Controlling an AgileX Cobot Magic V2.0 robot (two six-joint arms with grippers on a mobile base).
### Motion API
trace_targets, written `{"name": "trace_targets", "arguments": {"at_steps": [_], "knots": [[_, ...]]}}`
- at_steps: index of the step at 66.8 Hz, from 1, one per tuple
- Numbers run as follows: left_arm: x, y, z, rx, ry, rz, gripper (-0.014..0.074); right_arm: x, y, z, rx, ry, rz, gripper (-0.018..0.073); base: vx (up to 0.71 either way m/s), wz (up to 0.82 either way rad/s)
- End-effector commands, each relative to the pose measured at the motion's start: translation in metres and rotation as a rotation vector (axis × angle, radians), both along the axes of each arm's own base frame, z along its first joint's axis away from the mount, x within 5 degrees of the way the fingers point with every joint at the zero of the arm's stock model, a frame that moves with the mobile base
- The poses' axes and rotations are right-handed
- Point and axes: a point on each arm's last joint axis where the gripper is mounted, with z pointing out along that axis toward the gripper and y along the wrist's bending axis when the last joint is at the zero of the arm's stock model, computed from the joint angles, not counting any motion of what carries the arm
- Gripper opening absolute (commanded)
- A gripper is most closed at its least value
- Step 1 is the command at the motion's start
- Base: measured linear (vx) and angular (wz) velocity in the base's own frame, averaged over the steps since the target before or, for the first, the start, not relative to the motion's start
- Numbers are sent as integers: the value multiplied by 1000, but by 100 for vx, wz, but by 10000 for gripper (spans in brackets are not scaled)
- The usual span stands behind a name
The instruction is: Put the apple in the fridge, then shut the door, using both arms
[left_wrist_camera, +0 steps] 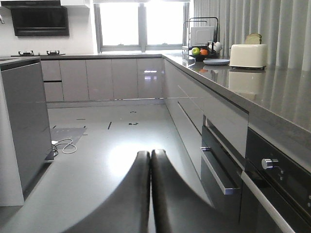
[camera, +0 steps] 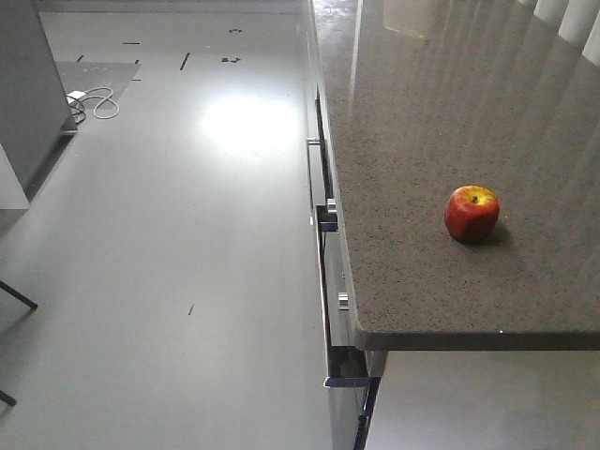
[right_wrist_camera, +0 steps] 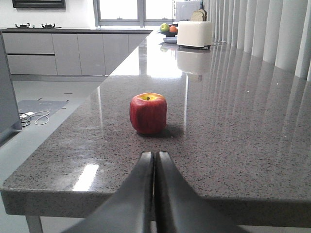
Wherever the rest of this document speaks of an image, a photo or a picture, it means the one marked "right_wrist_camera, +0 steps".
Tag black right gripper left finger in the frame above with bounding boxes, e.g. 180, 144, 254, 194
64, 152, 154, 233

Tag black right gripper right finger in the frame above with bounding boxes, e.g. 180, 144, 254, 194
155, 151, 247, 233

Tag red yellow apple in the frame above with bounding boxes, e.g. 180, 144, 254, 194
129, 93, 167, 134

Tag green apple in bowl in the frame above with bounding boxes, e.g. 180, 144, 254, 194
160, 23, 170, 33

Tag grey floor mat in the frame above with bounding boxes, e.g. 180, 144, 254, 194
17, 100, 68, 116

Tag grey cabinet side panel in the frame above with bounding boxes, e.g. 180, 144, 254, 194
0, 33, 22, 146

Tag grey blue plate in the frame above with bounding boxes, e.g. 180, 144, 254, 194
163, 37, 177, 44

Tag dark fruit bowl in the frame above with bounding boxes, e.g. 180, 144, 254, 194
157, 31, 177, 37

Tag white toaster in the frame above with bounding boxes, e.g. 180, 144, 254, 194
177, 21, 213, 49

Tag grey kitchen cabinets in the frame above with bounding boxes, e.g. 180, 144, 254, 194
2, 29, 150, 76

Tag orange fruit in bowl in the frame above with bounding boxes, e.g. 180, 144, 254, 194
169, 25, 178, 33

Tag bread slice in toaster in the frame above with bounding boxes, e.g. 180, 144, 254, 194
190, 9, 207, 21

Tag black gas hob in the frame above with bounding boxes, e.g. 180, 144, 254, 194
7, 23, 61, 29

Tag black range hood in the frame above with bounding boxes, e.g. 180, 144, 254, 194
12, 0, 66, 9

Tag white cable on floor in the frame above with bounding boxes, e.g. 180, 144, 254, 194
18, 111, 51, 127

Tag window frame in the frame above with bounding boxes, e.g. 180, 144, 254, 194
93, 0, 204, 28

